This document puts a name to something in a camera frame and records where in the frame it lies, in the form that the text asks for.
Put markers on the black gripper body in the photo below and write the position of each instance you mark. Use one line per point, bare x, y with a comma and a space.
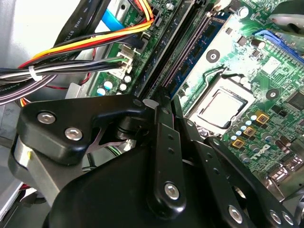
114, 190

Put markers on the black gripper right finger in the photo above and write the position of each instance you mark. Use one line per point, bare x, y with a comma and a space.
221, 156

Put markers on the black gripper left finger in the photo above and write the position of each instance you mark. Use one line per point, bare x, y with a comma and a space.
59, 116

